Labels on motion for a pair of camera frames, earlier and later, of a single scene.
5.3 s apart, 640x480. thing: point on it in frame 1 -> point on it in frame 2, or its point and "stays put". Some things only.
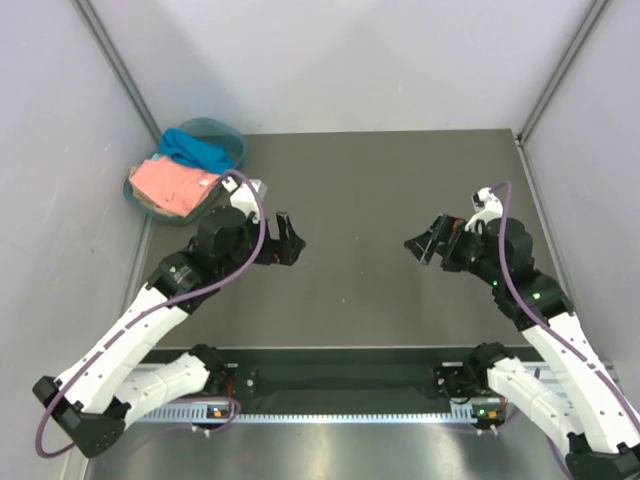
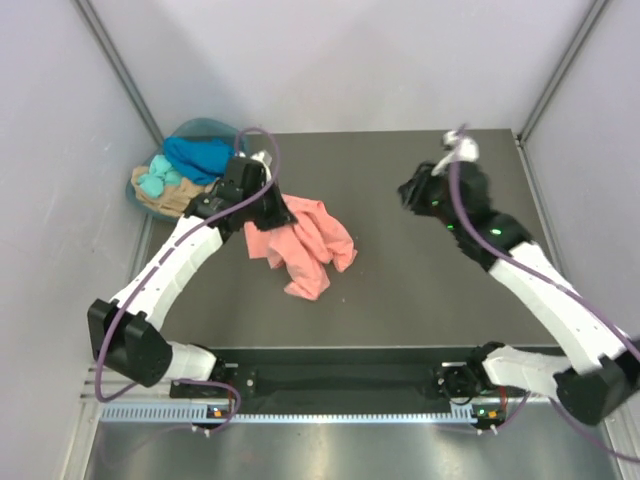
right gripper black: x=453 y=233 -> x=412 y=192
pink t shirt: x=172 y=186 -> x=302 y=250
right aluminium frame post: x=571 y=52 stays put
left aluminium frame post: x=87 y=13 stays put
